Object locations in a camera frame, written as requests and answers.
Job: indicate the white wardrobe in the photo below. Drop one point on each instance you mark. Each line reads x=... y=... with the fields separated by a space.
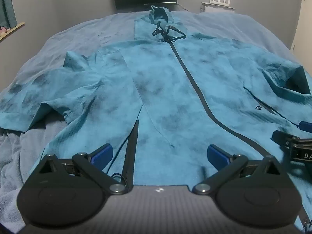
x=301 y=24

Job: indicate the teal curtain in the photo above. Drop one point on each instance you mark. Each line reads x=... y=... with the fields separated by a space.
x=7 y=9

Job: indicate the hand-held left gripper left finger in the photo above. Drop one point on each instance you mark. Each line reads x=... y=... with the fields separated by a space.
x=103 y=152

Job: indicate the pink grey slippers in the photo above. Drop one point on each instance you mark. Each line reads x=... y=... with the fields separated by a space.
x=3 y=30

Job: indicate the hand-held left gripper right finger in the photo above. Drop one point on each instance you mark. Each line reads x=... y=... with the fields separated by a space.
x=215 y=154

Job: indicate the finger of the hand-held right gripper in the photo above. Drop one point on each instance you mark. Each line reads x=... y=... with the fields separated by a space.
x=280 y=137
x=306 y=126

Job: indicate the teal mottled zip jacket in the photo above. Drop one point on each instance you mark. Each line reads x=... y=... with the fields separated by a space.
x=165 y=90

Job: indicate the white side table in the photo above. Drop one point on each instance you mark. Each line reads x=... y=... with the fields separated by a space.
x=207 y=8

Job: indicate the wooden window sill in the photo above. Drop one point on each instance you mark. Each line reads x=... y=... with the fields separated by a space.
x=14 y=28

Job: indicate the blue fleece blanket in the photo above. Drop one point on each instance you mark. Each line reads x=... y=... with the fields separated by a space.
x=73 y=36

